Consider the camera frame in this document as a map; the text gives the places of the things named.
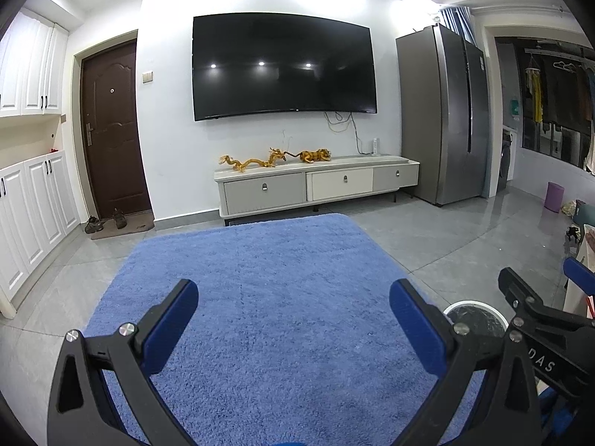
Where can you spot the golden dragon figurine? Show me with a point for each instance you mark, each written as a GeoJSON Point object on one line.
{"type": "Point", "coordinates": [251, 163]}

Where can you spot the green wall sticker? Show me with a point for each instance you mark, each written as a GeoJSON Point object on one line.
{"type": "Point", "coordinates": [515, 108]}

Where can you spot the white floor cabinet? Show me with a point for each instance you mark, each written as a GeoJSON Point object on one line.
{"type": "Point", "coordinates": [37, 209]}

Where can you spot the wall light switch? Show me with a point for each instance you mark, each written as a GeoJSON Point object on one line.
{"type": "Point", "coordinates": [147, 76]}

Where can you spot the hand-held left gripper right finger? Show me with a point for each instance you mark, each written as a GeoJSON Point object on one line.
{"type": "Point", "coordinates": [418, 334]}

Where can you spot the row of hanging clothes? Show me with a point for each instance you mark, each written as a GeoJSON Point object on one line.
{"type": "Point", "coordinates": [558, 93]}

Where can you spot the brown entrance door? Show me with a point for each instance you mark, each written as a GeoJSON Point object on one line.
{"type": "Point", "coordinates": [111, 139]}

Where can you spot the grey double-door fridge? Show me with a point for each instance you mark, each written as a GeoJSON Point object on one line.
{"type": "Point", "coordinates": [437, 116]}

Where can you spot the blue fluffy mat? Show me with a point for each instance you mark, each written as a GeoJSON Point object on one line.
{"type": "Point", "coordinates": [279, 311]}

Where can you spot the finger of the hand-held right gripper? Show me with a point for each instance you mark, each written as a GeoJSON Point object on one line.
{"type": "Point", "coordinates": [578, 276]}
{"type": "Point", "coordinates": [523, 292]}

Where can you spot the blue curtain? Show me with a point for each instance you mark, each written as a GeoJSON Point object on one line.
{"type": "Point", "coordinates": [460, 21]}

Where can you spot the beige cloth pile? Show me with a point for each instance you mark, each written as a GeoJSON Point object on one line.
{"type": "Point", "coordinates": [568, 207]}

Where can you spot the teal chair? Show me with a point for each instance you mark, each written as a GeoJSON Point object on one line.
{"type": "Point", "coordinates": [584, 211]}

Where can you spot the golden tiger figurine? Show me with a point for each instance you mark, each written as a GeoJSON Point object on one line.
{"type": "Point", "coordinates": [316, 155]}

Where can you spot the black wall television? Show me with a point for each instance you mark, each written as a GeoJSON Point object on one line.
{"type": "Point", "coordinates": [279, 65]}

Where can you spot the purple stool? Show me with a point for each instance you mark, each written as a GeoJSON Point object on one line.
{"type": "Point", "coordinates": [554, 197]}

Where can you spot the small black object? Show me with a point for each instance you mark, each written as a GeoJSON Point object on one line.
{"type": "Point", "coordinates": [572, 233]}

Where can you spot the brown shoe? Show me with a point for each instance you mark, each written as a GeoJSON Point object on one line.
{"type": "Point", "coordinates": [120, 218]}
{"type": "Point", "coordinates": [94, 225]}

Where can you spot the white grey television cabinet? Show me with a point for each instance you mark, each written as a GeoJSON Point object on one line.
{"type": "Point", "coordinates": [339, 183]}

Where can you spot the patterned pink cushion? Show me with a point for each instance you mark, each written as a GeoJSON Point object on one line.
{"type": "Point", "coordinates": [589, 241]}

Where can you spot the white wall cabinet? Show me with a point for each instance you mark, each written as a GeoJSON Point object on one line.
{"type": "Point", "coordinates": [32, 69]}

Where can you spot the brown door mat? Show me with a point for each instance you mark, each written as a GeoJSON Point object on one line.
{"type": "Point", "coordinates": [139, 227]}

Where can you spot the grey waste bin white rim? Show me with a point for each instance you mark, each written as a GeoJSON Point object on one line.
{"type": "Point", "coordinates": [483, 318]}

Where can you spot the white power strip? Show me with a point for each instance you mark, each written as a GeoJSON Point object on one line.
{"type": "Point", "coordinates": [376, 146]}

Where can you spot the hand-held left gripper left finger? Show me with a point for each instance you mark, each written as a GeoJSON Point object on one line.
{"type": "Point", "coordinates": [169, 330]}

